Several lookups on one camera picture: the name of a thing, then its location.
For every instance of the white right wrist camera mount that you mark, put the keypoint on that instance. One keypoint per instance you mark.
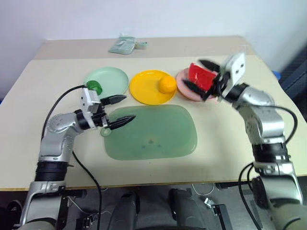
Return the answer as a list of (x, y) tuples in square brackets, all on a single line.
[(236, 69)]

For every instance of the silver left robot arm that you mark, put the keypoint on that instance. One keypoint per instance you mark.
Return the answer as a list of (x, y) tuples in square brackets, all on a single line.
[(56, 146)]

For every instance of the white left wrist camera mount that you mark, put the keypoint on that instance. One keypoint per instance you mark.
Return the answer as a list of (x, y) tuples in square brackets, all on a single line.
[(88, 101)]

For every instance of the light green round plate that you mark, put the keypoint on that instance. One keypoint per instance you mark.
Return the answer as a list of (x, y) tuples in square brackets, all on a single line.
[(110, 79)]

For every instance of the black box under table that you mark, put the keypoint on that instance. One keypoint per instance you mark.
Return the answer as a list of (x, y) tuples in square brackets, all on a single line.
[(221, 214)]

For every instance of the red toy watermelon slice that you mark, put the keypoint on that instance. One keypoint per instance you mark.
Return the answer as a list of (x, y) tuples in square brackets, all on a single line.
[(200, 76)]

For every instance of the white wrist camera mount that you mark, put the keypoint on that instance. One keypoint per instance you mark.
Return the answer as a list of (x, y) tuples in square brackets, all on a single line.
[(88, 101), (236, 69)]

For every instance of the pink round plate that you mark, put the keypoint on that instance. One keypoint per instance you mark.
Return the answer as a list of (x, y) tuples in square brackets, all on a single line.
[(185, 92)]

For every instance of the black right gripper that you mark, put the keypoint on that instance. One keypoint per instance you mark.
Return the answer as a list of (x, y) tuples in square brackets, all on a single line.
[(220, 86)]

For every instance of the yellow round plate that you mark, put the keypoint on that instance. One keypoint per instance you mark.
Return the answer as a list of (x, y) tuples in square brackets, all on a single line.
[(144, 88)]

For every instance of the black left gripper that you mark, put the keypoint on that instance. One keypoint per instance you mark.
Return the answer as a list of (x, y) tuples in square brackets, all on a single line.
[(98, 116)]

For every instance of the green plastic packet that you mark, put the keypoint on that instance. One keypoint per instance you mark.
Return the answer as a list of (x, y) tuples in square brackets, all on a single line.
[(121, 45)]

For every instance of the dark green toy item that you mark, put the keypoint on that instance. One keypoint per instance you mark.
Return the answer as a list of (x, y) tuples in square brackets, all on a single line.
[(94, 85)]

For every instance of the large green rectangular tray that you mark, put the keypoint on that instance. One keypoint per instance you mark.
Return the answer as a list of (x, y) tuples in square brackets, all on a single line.
[(153, 134)]

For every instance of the orange toy fruit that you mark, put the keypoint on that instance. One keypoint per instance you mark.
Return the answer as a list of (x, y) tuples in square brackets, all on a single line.
[(166, 84)]

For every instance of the dark rounded robot leg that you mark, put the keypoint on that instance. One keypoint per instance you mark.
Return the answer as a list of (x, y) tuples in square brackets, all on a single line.
[(185, 210), (126, 210)]

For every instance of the blue object beside table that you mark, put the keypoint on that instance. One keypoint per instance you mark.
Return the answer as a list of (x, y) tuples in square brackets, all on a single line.
[(277, 75)]

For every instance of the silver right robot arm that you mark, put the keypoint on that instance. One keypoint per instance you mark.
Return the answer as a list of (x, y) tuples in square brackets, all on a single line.
[(268, 124)]

